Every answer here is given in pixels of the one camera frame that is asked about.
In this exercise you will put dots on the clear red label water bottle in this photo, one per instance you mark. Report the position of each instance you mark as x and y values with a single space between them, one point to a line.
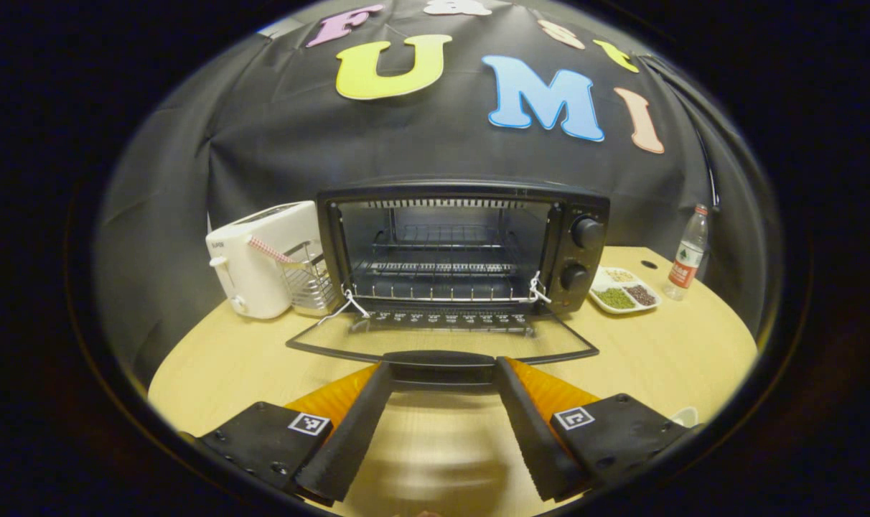
686 262

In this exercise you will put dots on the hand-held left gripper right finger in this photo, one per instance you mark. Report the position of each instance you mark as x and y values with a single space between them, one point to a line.
532 431

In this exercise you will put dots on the black backdrop cloth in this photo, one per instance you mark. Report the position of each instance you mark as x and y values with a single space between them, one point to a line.
277 143

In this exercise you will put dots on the black electric oven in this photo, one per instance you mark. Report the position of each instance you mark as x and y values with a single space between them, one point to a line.
586 208

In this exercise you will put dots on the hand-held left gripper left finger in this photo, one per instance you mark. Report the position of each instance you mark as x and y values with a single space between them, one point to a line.
349 438

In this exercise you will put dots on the red checked strip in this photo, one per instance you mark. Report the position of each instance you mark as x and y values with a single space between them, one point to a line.
268 250

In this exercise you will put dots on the white divided bean dish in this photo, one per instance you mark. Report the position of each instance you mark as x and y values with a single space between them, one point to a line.
625 291

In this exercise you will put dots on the white toaster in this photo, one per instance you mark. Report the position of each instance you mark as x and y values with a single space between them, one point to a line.
252 287

